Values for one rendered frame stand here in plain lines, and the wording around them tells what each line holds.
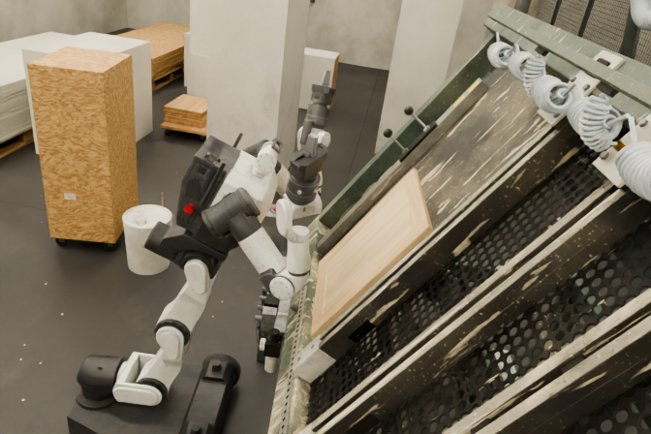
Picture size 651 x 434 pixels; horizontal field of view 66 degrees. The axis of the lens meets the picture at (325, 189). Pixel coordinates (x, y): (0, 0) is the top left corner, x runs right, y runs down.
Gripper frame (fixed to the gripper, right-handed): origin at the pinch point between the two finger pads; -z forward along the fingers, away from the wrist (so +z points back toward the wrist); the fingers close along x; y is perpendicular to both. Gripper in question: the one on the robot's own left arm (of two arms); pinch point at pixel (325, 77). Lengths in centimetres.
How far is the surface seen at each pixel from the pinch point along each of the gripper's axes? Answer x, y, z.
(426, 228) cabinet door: 66, -4, 37
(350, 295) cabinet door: 49, 4, 67
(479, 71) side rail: 24, -55, -16
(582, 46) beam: 92, -13, -19
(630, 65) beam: 110, -1, -14
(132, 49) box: -344, -2, 6
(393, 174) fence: 20.2, -27.7, 30.5
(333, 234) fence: 4, -18, 62
